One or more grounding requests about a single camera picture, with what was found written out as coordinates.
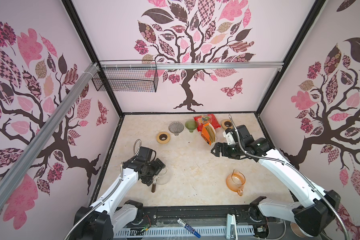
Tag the white slotted cable duct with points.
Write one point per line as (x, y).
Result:
(213, 231)

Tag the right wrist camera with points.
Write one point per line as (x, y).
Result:
(227, 134)

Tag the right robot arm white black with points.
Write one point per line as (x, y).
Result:
(315, 207)

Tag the blue white marker pen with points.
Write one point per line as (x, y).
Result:
(188, 228)

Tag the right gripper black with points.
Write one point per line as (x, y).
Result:
(222, 145)

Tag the orange coffee filter pack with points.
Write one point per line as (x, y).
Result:
(209, 133)

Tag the orange glass pitcher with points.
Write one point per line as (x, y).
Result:
(235, 181)

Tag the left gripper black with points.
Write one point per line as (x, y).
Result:
(158, 166)

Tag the back aluminium rail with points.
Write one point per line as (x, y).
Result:
(191, 66)

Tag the clear glass carafe brown handle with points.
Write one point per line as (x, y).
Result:
(162, 178)

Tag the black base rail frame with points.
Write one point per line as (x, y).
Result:
(251, 224)

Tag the clear ribbed glass dripper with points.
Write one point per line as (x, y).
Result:
(176, 128)

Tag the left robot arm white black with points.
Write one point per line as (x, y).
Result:
(103, 218)

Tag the green glass dripper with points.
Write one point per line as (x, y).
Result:
(191, 125)

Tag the left aluminium rail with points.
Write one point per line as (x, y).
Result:
(16, 173)

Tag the aluminium rail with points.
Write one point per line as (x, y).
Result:
(16, 173)
(191, 66)

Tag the black wire basket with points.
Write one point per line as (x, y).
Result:
(127, 76)

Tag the red snack bag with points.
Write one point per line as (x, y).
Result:
(204, 119)

